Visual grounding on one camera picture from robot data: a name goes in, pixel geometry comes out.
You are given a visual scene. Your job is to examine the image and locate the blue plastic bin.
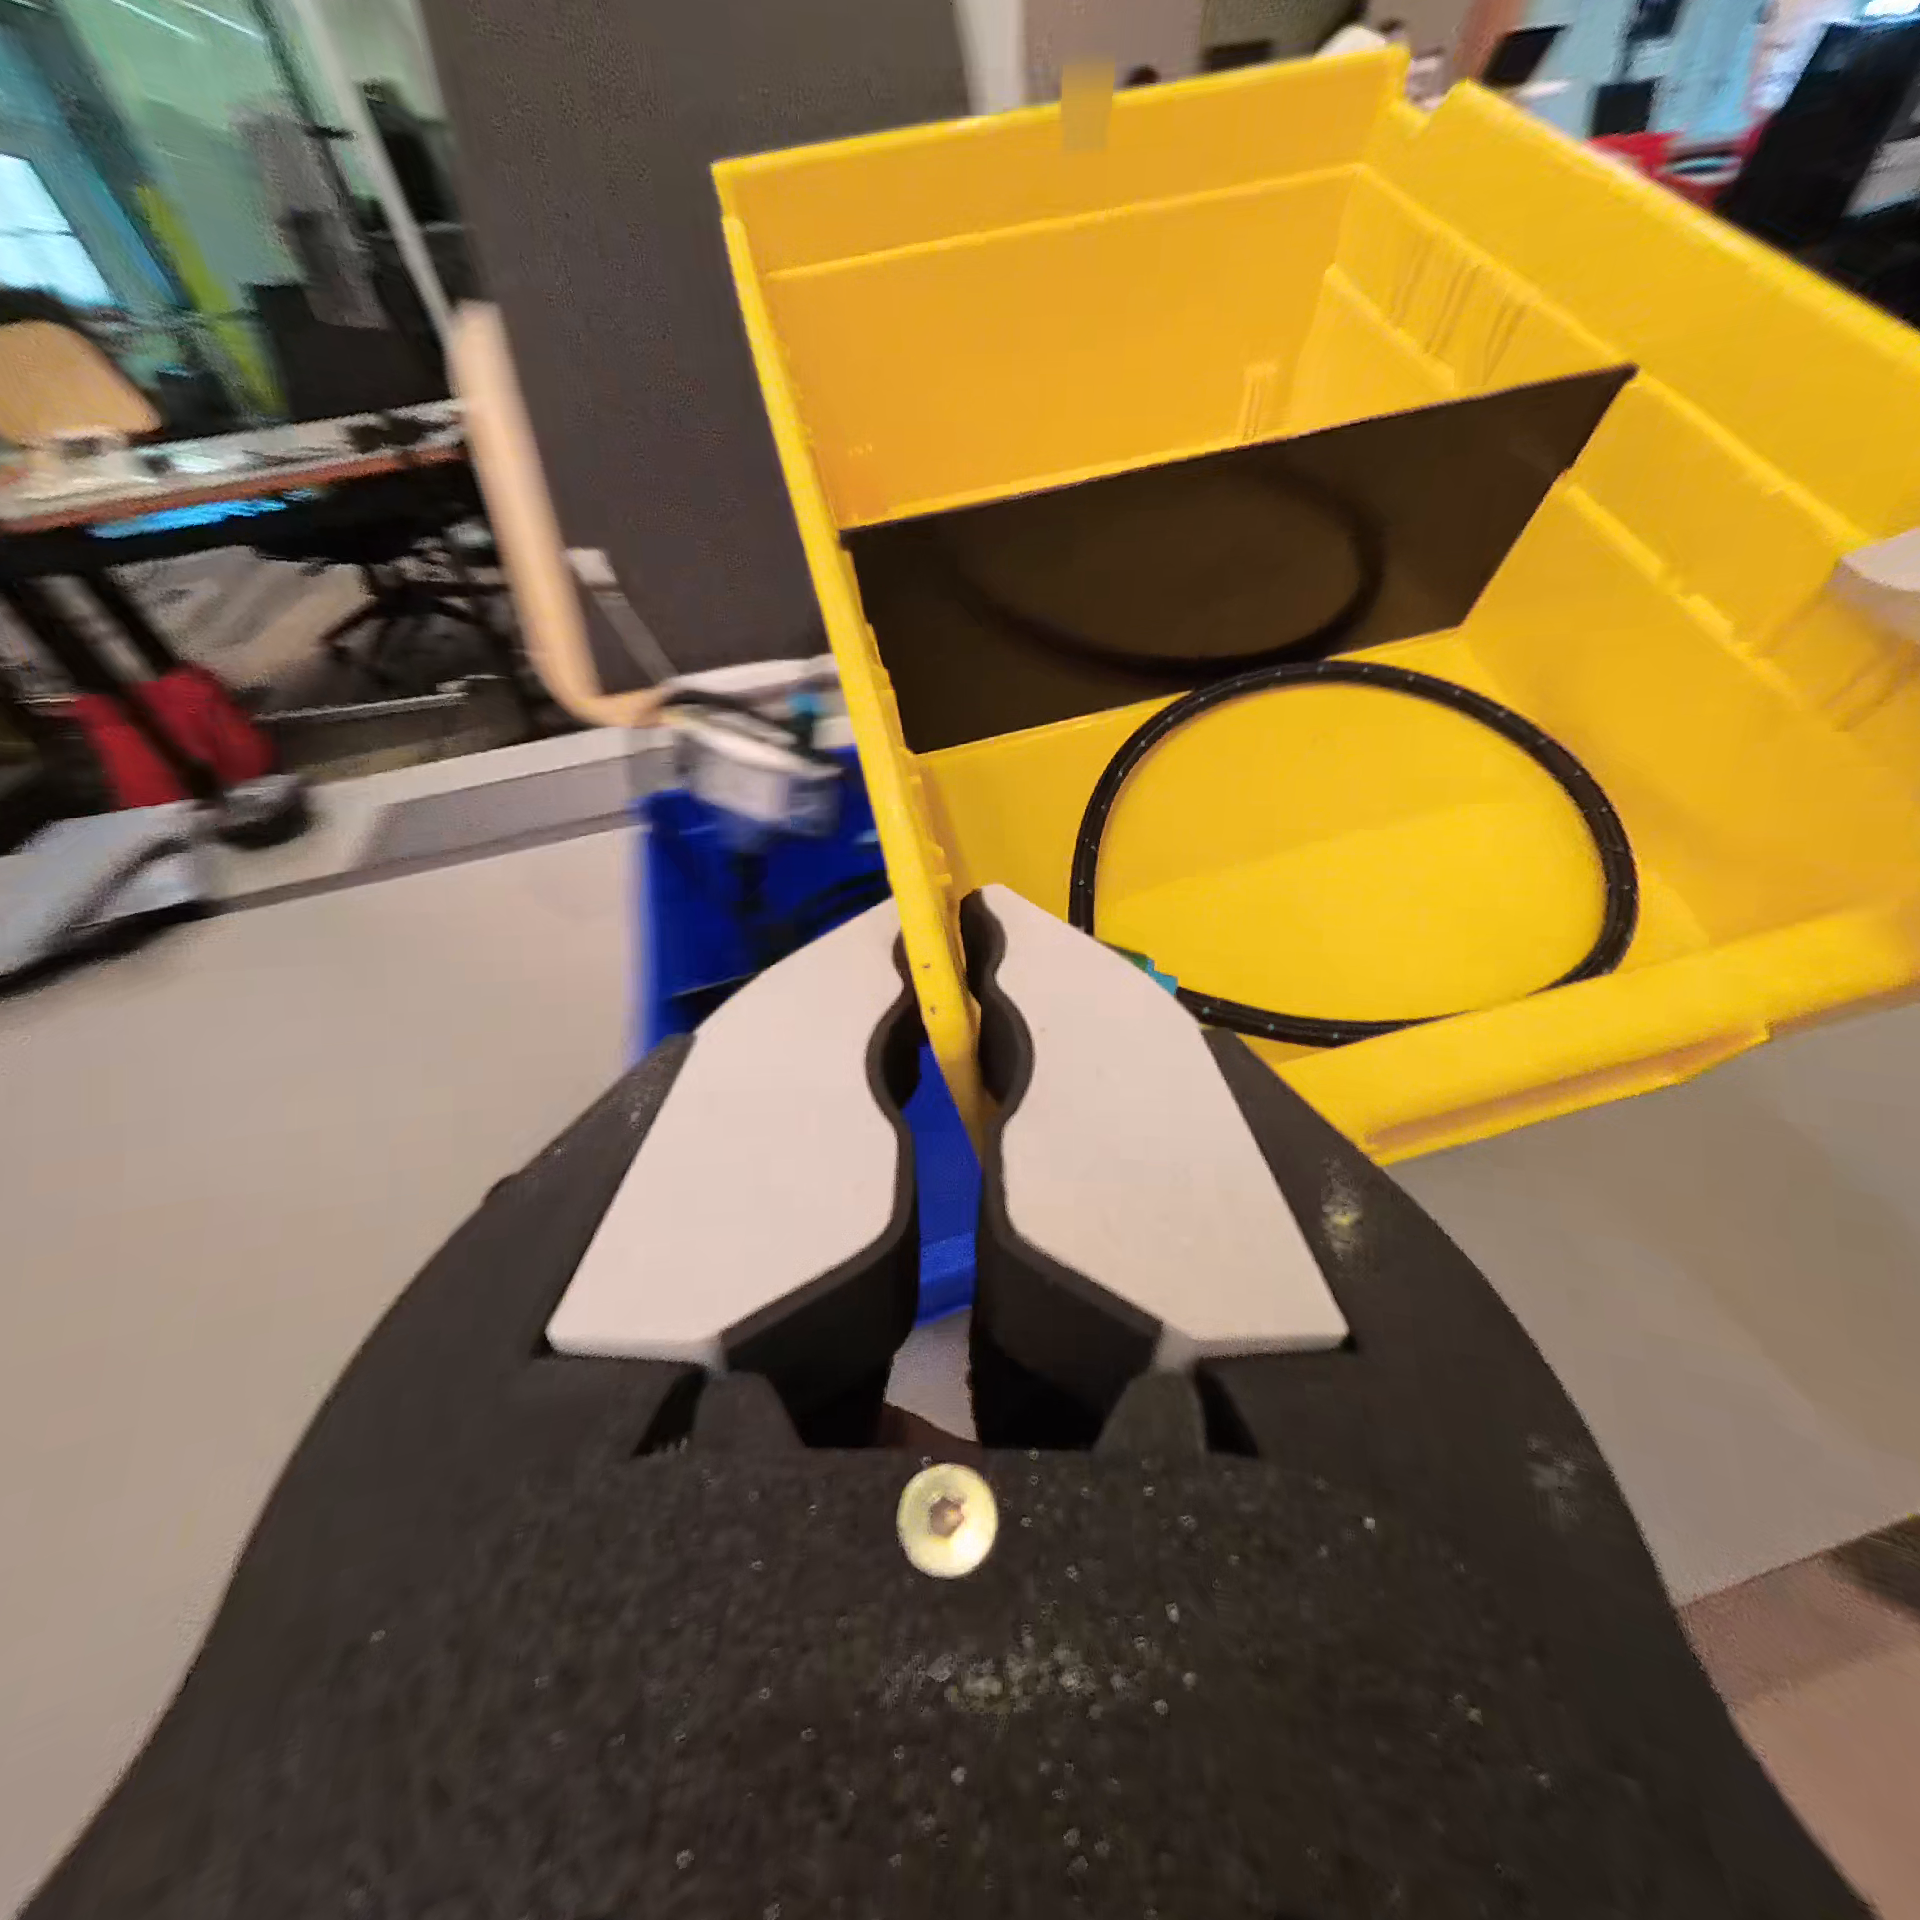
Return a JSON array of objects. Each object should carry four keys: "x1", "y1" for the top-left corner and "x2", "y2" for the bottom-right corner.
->
[{"x1": 639, "y1": 705, "x2": 985, "y2": 1329}]

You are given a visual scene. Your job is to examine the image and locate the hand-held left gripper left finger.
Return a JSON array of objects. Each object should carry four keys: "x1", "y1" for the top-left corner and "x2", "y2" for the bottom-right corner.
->
[{"x1": 544, "y1": 896, "x2": 921, "y2": 1375}]

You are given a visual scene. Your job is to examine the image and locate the black braided cable green plugs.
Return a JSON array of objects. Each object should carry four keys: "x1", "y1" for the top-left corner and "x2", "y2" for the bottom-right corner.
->
[{"x1": 1068, "y1": 657, "x2": 1641, "y2": 1050}]

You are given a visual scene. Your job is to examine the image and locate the red bag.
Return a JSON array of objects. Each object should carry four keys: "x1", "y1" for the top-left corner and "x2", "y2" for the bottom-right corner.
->
[{"x1": 66, "y1": 663, "x2": 279, "y2": 804}]

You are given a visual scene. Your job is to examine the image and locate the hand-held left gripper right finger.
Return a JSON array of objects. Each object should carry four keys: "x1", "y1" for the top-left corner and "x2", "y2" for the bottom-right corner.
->
[{"x1": 960, "y1": 882, "x2": 1354, "y2": 1370}]

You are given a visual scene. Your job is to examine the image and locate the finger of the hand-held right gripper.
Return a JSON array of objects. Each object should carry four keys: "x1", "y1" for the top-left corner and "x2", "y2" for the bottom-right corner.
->
[{"x1": 1833, "y1": 528, "x2": 1920, "y2": 650}]

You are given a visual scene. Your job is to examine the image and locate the cluttered work table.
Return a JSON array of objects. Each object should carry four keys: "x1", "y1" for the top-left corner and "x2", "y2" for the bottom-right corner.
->
[{"x1": 0, "y1": 397, "x2": 472, "y2": 541}]

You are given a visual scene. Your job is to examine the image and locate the black bin divider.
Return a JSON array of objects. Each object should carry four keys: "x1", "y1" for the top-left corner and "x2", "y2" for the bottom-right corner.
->
[{"x1": 838, "y1": 364, "x2": 1641, "y2": 754}]

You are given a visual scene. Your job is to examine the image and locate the yellow plastic bin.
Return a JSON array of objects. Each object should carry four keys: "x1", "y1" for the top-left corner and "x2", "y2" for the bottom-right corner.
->
[{"x1": 710, "y1": 42, "x2": 1920, "y2": 1169}]

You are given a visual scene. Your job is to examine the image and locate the white electronic module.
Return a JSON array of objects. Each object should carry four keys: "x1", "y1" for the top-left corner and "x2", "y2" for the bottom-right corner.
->
[{"x1": 673, "y1": 698, "x2": 849, "y2": 834}]

